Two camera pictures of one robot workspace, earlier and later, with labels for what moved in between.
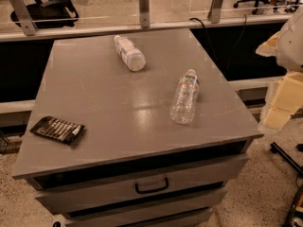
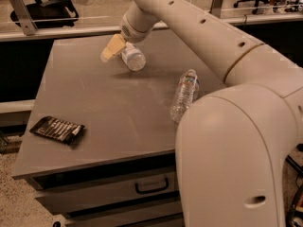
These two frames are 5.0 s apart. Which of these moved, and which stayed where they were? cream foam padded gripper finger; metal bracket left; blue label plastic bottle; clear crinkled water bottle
Moved: cream foam padded gripper finger
Stayed: blue label plastic bottle; metal bracket left; clear crinkled water bottle
